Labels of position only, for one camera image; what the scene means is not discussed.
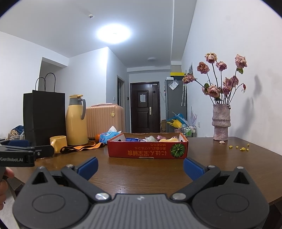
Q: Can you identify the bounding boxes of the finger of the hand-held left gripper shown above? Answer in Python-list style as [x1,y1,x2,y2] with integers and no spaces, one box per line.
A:
[0,145,55,159]
[0,139,30,147]

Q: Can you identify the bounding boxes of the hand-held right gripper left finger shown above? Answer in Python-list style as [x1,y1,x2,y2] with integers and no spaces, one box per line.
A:
[27,157,111,202]

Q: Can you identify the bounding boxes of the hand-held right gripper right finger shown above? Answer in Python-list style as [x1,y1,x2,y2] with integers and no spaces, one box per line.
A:
[171,157,255,202]

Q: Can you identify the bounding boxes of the red cardboard box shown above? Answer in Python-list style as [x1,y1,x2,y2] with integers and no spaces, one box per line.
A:
[107,132,189,159]

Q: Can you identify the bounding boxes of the person's left hand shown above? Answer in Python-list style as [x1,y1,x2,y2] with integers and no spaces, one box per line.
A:
[0,167,15,209]

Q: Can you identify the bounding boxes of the blue cloth bag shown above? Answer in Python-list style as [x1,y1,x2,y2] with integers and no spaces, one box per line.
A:
[12,125,25,135]

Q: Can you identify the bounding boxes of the yellow mug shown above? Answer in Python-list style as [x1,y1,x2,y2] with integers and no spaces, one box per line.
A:
[50,136,68,154]

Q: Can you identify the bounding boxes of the black paper bag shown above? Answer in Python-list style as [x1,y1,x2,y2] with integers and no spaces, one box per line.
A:
[23,73,66,147]

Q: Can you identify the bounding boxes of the blue wet wipes pack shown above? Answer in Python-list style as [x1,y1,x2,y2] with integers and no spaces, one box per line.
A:
[100,125,122,144]

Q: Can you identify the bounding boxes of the white trolley with bottles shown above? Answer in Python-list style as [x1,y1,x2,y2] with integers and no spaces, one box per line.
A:
[181,124,197,137]

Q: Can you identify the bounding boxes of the yellow thermos jug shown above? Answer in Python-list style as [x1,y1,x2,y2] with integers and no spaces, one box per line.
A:
[66,95,89,146]

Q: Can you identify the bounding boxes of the yellow bag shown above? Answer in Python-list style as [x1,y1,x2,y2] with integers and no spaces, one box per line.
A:
[166,119,182,129]

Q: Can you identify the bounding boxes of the peach ribbed suitcase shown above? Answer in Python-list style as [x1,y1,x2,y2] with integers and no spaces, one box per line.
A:
[86,105,125,139]

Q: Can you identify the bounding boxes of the blue plastic item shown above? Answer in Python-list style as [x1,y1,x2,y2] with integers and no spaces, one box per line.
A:
[172,113,189,125]

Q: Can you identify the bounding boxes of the scattered yellow crumbs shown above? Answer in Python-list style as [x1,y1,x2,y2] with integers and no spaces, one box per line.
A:
[229,144,251,151]

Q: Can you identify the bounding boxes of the pink ceramic vase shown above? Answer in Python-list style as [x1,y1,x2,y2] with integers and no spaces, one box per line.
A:
[212,104,231,141]

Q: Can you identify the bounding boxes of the grey refrigerator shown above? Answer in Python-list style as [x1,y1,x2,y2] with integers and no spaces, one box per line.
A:
[165,79,187,133]

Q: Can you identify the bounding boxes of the dark brown door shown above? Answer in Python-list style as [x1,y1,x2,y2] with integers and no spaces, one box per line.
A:
[130,82,160,133]

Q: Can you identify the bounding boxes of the hanging dried flower bundle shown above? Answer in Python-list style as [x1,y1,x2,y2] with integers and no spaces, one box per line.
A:
[182,76,188,107]

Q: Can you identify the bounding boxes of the dried pink rose bouquet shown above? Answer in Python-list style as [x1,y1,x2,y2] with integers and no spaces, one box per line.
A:
[182,52,248,105]

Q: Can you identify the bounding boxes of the grey interior door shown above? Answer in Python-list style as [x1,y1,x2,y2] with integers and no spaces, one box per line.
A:
[117,75,126,108]

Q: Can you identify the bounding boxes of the round ceiling light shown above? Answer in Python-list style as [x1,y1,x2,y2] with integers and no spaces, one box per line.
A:
[97,24,133,44]

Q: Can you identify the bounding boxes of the orange and black strap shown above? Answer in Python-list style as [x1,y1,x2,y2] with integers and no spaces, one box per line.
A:
[60,141,106,154]

